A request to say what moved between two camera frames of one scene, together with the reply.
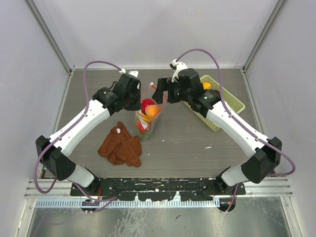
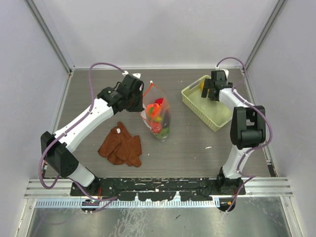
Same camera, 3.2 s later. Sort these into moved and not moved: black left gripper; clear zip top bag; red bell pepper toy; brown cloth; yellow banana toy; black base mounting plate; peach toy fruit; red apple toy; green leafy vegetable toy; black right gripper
Moved: yellow banana toy; red bell pepper toy; red apple toy; black right gripper; green leafy vegetable toy; clear zip top bag
Not moved: black left gripper; peach toy fruit; brown cloth; black base mounting plate
